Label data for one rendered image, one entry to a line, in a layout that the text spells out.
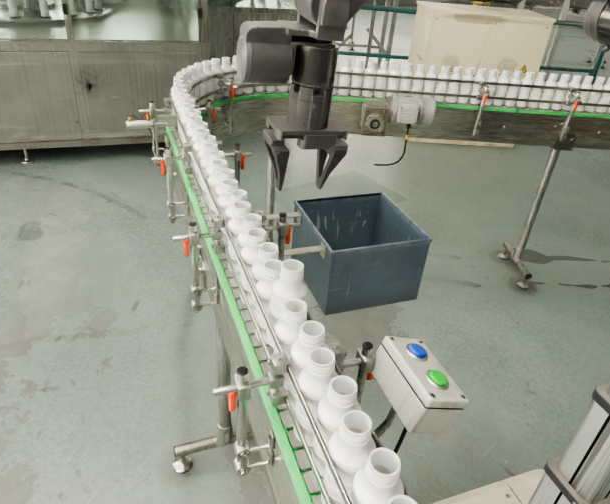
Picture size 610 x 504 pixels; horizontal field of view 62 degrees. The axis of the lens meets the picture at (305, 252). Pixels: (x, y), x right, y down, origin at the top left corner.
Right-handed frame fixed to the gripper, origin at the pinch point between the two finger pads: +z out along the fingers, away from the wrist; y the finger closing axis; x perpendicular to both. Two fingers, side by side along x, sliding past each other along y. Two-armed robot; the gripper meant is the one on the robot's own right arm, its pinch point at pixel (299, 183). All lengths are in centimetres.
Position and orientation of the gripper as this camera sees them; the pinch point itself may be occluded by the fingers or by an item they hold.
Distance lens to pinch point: 75.3
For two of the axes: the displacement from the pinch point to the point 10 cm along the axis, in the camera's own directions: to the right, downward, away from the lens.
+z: -1.2, 8.4, 5.2
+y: -9.3, 0.8, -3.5
